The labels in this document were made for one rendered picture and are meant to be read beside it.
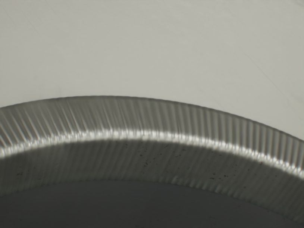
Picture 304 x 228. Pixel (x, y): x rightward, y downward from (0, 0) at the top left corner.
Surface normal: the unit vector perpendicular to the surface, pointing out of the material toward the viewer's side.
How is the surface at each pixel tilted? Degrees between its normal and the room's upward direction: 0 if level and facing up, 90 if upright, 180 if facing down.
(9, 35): 90
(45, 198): 20
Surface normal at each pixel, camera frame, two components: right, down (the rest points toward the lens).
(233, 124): -0.04, -0.72
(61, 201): 0.39, 0.73
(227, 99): 0.30, -0.68
